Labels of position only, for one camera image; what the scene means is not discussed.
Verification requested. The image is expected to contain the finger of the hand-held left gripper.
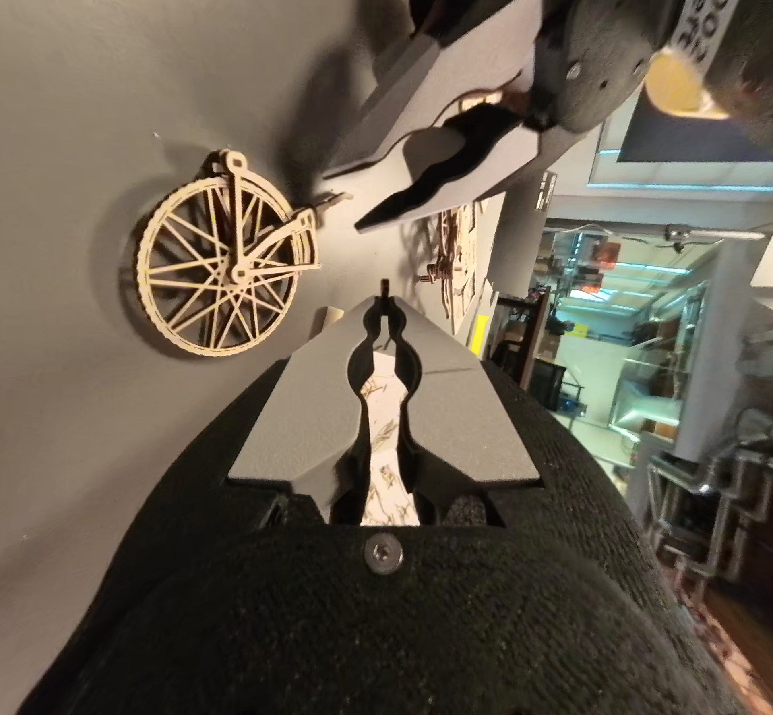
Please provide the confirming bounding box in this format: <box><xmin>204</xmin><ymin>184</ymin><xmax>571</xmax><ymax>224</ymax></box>
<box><xmin>322</xmin><ymin>0</ymin><xmax>542</xmax><ymax>180</ymax></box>
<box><xmin>354</xmin><ymin>120</ymin><xmax>597</xmax><ymax>235</ymax></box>

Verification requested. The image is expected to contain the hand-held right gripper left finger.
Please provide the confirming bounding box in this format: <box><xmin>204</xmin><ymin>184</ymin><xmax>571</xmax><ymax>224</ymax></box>
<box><xmin>227</xmin><ymin>297</ymin><xmax>378</xmax><ymax>524</ymax></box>

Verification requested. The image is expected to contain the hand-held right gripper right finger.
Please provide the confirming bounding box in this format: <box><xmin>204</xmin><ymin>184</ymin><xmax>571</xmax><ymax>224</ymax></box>
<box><xmin>389</xmin><ymin>297</ymin><xmax>541</xmax><ymax>525</ymax></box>

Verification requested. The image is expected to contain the wooden bicycle frame wheel assembly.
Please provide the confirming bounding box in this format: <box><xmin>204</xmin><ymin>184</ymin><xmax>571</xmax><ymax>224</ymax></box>
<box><xmin>134</xmin><ymin>149</ymin><xmax>354</xmax><ymax>359</ymax></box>

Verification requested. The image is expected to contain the wooden parts sheet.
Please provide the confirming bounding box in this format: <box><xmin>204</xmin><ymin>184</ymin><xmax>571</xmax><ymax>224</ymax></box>
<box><xmin>415</xmin><ymin>200</ymin><xmax>487</xmax><ymax>320</ymax></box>

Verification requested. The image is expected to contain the white instruction booklet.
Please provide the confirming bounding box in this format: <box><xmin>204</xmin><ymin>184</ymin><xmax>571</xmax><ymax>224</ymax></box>
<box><xmin>360</xmin><ymin>349</ymin><xmax>420</xmax><ymax>527</ymax></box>

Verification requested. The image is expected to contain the large dark screen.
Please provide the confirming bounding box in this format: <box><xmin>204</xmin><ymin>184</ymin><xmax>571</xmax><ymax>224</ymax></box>
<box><xmin>589</xmin><ymin>87</ymin><xmax>773</xmax><ymax>190</ymax></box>

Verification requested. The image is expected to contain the metal pipe rack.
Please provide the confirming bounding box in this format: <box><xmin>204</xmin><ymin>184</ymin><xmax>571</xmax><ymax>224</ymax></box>
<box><xmin>646</xmin><ymin>407</ymin><xmax>773</xmax><ymax>601</ymax></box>

